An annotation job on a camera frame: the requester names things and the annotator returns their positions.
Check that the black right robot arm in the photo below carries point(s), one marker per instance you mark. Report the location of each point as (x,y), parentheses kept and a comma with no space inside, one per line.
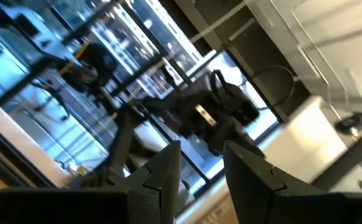
(224,102)

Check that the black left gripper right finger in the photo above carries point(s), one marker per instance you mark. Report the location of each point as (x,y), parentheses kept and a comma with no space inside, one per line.
(252,193)

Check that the black rig post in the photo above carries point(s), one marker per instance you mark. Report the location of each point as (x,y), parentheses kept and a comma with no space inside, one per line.
(346,158)

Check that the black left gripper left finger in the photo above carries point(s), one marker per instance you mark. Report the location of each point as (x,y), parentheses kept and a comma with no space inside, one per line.
(159,199)

